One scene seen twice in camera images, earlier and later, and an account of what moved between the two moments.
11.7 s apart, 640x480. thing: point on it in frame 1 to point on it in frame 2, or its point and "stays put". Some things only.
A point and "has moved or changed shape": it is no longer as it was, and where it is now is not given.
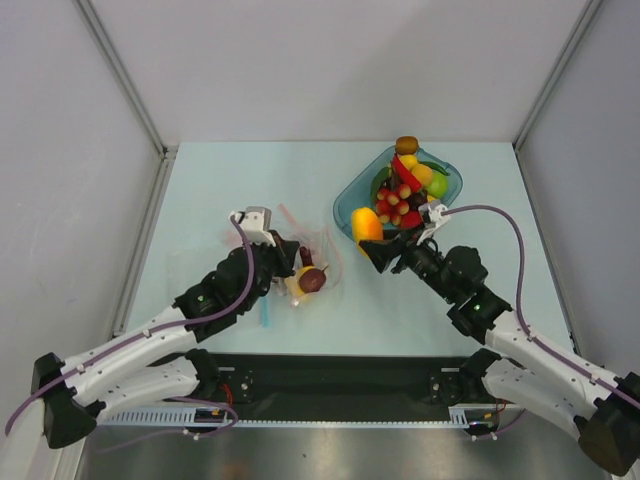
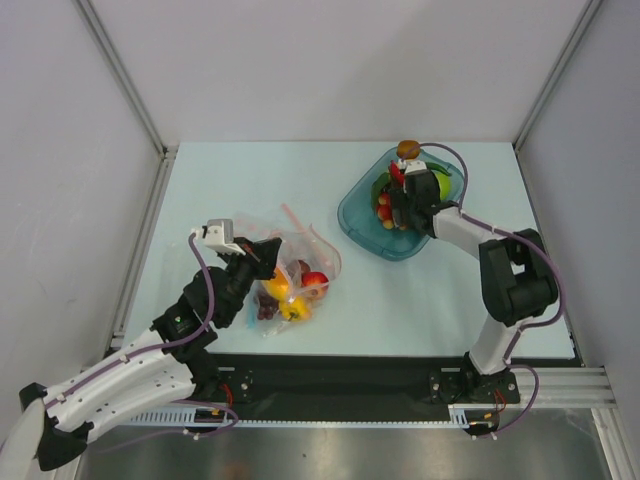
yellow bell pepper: (292, 284) to (298, 309)
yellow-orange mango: (365, 226) to (278, 286)
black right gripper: (401, 248) to (406, 195)
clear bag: (320, 244) has moved or changed shape
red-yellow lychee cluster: (393, 203) stays put
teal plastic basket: (358, 194) stays put
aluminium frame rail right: (557, 70) stays put
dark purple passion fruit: (312, 280) to (303, 267)
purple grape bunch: (306, 257) to (267, 306)
